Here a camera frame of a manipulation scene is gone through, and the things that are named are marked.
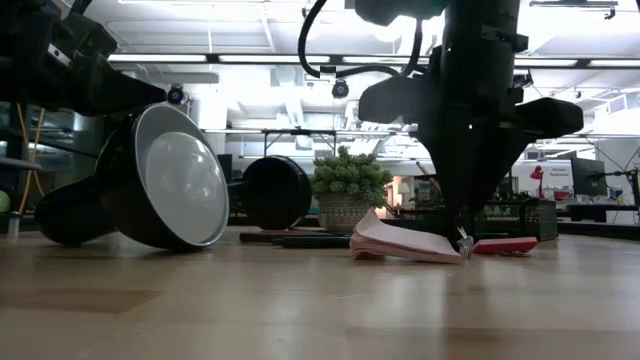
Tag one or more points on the black track spotlight cluster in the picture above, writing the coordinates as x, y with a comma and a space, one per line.
525, 80

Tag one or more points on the black desk lamp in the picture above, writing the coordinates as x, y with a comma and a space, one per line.
185, 190

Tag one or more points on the black computer monitor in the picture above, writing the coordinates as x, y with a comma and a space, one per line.
589, 177
225, 167

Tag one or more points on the dark metal shelving rack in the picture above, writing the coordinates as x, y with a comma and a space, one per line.
12, 150

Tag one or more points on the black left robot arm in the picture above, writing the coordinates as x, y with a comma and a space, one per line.
25, 20

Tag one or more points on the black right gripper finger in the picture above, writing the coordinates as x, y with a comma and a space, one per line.
545, 120
400, 100

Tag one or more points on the green succulent in patterned pot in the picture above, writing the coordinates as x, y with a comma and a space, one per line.
335, 215

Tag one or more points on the long ceiling light strip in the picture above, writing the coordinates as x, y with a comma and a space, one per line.
160, 58

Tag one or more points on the black pen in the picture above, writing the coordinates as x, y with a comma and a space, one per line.
310, 243

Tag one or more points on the green ball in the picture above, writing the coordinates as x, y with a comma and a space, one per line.
4, 201

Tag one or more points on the pink sticky note pad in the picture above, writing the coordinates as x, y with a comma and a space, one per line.
400, 245

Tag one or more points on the small white shade lamp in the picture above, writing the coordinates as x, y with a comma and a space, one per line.
404, 190

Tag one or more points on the small silver cylinder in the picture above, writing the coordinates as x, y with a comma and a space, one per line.
13, 225

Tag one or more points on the round black ceiling spotlight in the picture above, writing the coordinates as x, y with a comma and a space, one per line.
175, 95
340, 89

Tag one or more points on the red desk lamp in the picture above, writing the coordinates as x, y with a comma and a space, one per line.
537, 173

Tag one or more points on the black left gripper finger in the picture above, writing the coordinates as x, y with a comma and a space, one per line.
110, 92

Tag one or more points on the black mesh desk organizer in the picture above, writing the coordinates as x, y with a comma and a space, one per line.
540, 220

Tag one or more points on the dark office desk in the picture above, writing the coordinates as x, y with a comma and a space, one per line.
600, 212

